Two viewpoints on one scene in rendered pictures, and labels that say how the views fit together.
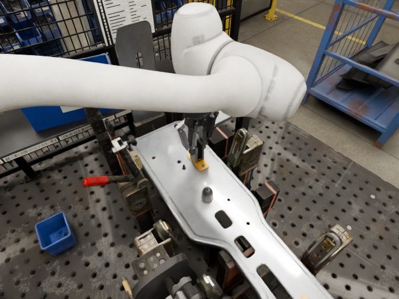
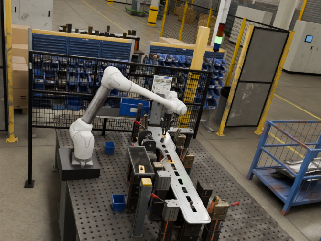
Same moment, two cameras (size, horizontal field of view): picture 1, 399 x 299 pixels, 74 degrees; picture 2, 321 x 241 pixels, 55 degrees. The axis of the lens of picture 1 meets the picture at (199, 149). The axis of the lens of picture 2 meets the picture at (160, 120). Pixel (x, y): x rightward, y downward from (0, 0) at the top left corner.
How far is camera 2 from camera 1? 2.32 m
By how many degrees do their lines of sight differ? 29
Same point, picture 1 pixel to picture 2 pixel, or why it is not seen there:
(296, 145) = (209, 162)
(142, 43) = not seen: hidden behind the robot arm
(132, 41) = not seen: hidden behind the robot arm
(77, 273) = (111, 159)
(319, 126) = (251, 192)
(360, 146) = (272, 210)
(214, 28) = (174, 95)
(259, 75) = (176, 103)
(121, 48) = not seen: hidden behind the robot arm
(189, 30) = (169, 94)
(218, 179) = (167, 140)
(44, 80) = (144, 91)
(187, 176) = (158, 137)
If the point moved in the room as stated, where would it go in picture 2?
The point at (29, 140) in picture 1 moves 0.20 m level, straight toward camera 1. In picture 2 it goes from (117, 115) to (123, 124)
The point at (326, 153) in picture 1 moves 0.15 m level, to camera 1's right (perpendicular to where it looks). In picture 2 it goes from (220, 168) to (234, 173)
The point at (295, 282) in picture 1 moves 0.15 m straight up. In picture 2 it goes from (175, 158) to (178, 143)
